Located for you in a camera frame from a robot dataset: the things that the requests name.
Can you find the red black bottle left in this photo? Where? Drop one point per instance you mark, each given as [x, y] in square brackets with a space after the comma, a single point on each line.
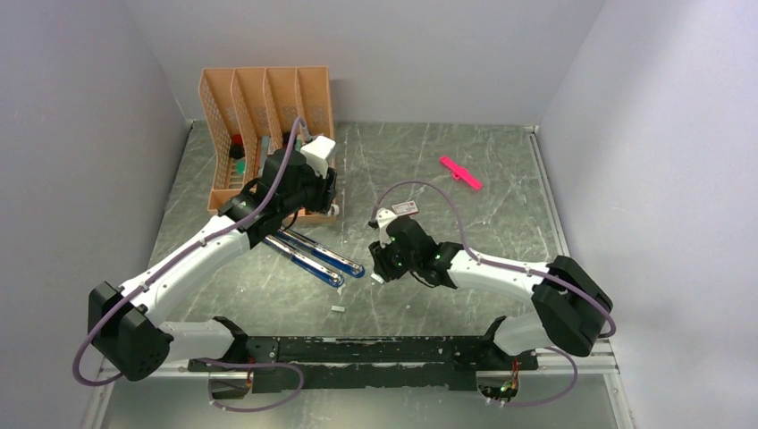
[237, 149]

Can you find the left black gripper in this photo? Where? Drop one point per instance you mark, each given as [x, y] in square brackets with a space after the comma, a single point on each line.
[327, 190]

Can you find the grey stapler in organizer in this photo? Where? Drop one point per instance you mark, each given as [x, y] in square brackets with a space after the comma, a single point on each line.
[263, 153]

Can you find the pink plastic clip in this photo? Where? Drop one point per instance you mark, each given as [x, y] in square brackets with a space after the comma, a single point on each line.
[460, 173]

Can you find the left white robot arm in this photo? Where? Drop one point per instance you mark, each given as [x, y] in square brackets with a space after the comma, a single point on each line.
[128, 324]

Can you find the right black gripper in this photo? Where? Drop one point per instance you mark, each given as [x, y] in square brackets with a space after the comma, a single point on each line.
[382, 265]

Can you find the blue stapler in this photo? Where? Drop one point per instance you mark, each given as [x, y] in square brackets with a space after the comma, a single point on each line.
[323, 253]
[308, 264]

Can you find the orange plastic desk organizer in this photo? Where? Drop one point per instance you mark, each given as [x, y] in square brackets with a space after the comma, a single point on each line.
[256, 102]

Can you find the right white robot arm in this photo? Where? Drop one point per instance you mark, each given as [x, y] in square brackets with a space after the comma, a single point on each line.
[567, 308]

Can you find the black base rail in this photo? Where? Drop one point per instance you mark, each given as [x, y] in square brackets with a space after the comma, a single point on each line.
[319, 363]

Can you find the red white staple box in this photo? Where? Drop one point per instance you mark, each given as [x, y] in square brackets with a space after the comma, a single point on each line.
[405, 208]

